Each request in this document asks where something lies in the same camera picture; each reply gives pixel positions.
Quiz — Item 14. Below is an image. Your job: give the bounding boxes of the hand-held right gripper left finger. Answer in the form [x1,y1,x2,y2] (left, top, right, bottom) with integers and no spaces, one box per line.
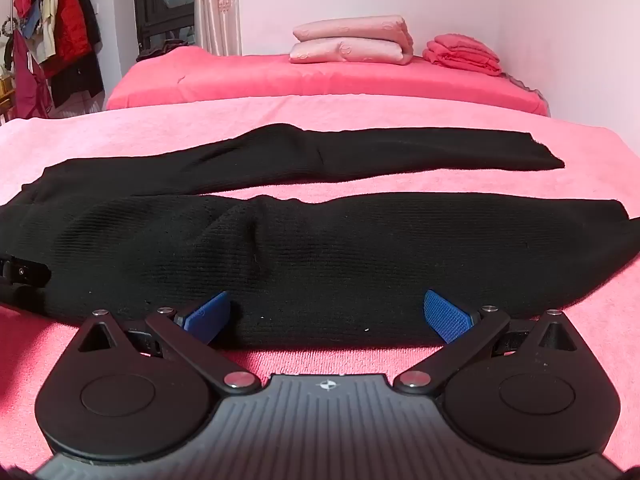
[75,290,261,395]

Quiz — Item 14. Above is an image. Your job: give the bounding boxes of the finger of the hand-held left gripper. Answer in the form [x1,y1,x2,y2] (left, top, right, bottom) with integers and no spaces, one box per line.
[0,255,52,307]

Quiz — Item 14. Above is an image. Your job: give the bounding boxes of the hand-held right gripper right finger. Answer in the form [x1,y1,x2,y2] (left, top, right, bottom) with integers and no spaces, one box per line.
[393,289,583,395]

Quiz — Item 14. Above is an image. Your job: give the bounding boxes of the black knit pants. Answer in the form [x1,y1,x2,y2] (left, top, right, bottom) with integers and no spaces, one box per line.
[0,123,630,352]

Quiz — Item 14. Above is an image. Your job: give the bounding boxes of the wooden cabinet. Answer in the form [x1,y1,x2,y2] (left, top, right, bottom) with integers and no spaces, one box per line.
[0,76,15,126]

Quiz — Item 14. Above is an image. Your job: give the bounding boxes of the maroon garment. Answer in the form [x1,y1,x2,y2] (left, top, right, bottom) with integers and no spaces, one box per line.
[12,29,55,120]

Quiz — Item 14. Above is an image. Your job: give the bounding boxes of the pink fleece blanket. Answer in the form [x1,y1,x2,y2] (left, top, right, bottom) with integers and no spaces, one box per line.
[0,94,640,466]

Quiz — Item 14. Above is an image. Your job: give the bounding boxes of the red padded vest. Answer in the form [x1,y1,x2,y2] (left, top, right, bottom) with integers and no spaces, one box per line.
[50,0,95,79]

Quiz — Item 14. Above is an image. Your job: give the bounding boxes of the cream shirt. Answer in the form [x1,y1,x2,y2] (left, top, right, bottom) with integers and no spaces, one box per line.
[36,0,62,63]

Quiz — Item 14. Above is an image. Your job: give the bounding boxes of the red bed sheet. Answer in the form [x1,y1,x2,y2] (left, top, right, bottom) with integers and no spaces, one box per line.
[106,44,550,117]

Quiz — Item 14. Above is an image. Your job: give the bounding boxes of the folded red blanket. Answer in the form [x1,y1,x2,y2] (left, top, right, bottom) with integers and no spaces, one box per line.
[423,34,503,77]

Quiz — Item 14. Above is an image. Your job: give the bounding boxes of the dark cloth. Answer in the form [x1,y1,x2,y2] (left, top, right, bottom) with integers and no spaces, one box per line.
[136,38,197,63]

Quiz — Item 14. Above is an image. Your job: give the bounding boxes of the pink pillow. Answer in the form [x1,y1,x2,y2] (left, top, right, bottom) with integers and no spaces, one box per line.
[289,39,414,66]
[292,15,415,45]

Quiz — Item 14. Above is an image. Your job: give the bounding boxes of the pink patterned curtain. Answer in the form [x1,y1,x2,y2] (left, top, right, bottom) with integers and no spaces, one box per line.
[194,0,244,57]

